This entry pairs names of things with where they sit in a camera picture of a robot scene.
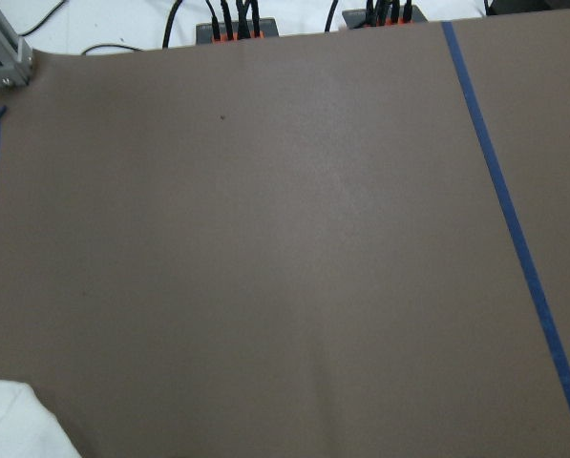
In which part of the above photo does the white long-sleeve printed t-shirt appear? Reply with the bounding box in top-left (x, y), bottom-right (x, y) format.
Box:
top-left (0, 380), bottom-right (79, 457)

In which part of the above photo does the near small orange circuit board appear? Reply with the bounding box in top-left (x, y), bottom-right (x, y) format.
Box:
top-left (342, 1), bottom-right (427, 30)

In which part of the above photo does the aluminium frame post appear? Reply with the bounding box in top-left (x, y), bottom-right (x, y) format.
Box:
top-left (0, 10), bottom-right (33, 88)

